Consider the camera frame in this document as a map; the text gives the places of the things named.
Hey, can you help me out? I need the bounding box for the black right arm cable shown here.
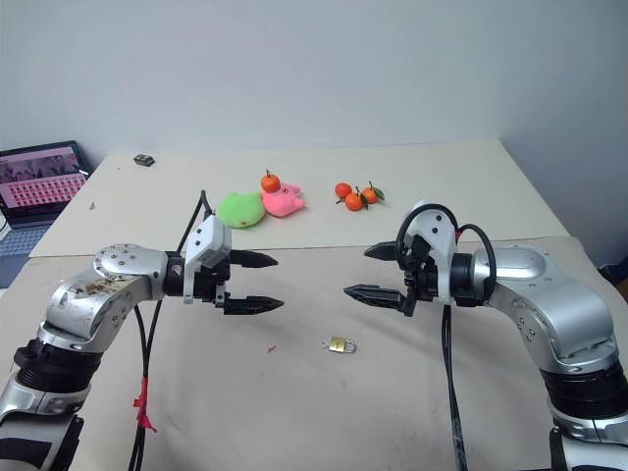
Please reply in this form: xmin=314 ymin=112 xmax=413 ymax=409
xmin=395 ymin=201 xmax=497 ymax=471

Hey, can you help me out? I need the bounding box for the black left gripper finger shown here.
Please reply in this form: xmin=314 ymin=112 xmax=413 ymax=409
xmin=223 ymin=294 xmax=287 ymax=317
xmin=228 ymin=248 xmax=281 ymax=271

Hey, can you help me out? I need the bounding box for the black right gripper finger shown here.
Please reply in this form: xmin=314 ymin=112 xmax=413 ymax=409
xmin=363 ymin=240 xmax=405 ymax=264
xmin=342 ymin=283 xmax=407 ymax=311

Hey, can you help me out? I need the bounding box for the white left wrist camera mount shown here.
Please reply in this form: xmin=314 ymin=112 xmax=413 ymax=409
xmin=183 ymin=215 xmax=234 ymax=305

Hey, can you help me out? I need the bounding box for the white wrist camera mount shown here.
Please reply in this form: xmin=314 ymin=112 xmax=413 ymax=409
xmin=183 ymin=215 xmax=234 ymax=305
xmin=401 ymin=199 xmax=460 ymax=301

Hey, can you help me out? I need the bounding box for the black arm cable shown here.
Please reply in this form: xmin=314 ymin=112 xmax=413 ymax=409
xmin=128 ymin=188 xmax=218 ymax=471
xmin=131 ymin=301 xmax=151 ymax=471
xmin=395 ymin=201 xmax=497 ymax=471

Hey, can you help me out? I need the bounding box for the pink plush toy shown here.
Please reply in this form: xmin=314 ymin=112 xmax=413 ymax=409
xmin=260 ymin=182 xmax=308 ymax=219

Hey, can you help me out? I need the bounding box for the beige table cover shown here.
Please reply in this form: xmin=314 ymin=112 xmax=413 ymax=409
xmin=0 ymin=235 xmax=628 ymax=471

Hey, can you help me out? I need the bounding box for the red tape on cable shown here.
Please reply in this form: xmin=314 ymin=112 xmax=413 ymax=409
xmin=132 ymin=376 xmax=159 ymax=434

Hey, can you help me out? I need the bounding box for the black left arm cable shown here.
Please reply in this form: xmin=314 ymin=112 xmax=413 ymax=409
xmin=128 ymin=188 xmax=218 ymax=471
xmin=131 ymin=301 xmax=151 ymax=471

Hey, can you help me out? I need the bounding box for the orange mandarin with leaves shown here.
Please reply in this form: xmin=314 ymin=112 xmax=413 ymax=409
xmin=360 ymin=182 xmax=386 ymax=205

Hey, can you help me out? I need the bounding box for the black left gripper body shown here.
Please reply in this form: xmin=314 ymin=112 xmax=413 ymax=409
xmin=193 ymin=258 xmax=233 ymax=316

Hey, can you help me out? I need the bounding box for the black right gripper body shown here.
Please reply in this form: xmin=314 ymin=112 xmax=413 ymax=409
xmin=398 ymin=235 xmax=444 ymax=318

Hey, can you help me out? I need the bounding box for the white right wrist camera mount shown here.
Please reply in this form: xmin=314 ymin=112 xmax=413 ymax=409
xmin=401 ymin=199 xmax=460 ymax=301

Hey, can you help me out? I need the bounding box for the open laptop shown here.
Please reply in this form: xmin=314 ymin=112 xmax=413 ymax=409
xmin=0 ymin=140 xmax=92 ymax=259

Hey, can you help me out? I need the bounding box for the green plush toy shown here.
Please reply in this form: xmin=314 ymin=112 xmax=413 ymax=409
xmin=217 ymin=190 xmax=268 ymax=231

